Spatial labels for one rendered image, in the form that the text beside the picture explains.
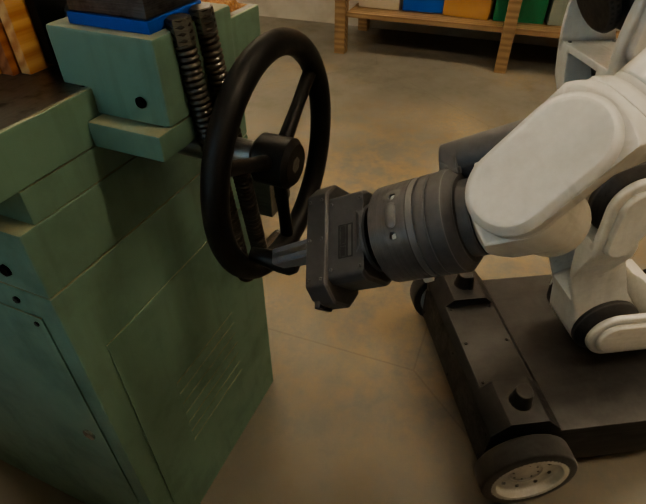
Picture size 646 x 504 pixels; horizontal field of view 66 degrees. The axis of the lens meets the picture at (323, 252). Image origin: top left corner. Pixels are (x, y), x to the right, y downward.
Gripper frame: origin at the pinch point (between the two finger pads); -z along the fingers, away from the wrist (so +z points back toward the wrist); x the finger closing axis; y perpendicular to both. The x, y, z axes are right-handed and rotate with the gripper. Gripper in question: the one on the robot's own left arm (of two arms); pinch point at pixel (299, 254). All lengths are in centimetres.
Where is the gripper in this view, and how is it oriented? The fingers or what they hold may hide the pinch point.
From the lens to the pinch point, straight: 51.9
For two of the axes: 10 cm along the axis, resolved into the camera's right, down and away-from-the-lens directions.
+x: 0.2, -9.6, 2.9
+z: 8.0, -1.7, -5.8
